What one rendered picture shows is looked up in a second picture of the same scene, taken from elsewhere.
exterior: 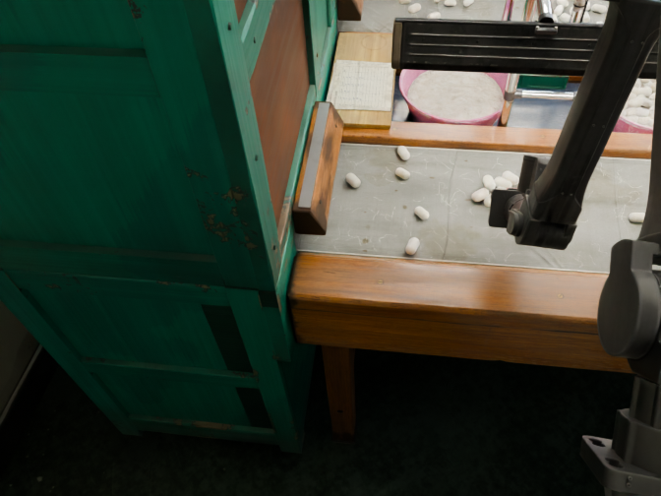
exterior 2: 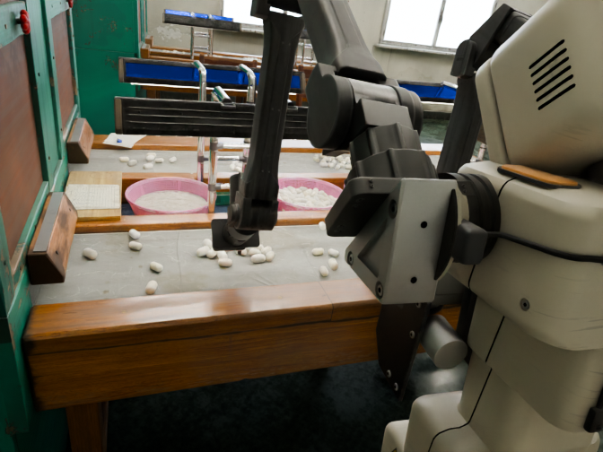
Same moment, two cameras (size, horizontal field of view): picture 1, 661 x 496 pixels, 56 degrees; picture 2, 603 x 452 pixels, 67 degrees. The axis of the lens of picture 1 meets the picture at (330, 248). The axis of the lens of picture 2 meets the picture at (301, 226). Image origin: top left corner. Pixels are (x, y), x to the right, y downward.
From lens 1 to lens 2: 0.39 m
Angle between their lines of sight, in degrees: 37
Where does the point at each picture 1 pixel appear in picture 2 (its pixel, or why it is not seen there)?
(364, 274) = (107, 308)
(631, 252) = (319, 67)
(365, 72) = (95, 189)
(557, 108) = not seen: hidden behind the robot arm
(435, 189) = (165, 253)
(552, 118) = not seen: hidden behind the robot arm
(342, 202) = (81, 269)
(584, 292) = (296, 292)
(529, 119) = not seen: hidden behind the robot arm
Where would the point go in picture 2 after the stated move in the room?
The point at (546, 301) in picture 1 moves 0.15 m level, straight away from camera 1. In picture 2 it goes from (270, 301) to (279, 265)
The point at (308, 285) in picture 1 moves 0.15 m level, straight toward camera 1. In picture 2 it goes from (47, 325) to (62, 382)
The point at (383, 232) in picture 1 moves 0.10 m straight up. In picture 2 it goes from (122, 284) to (120, 244)
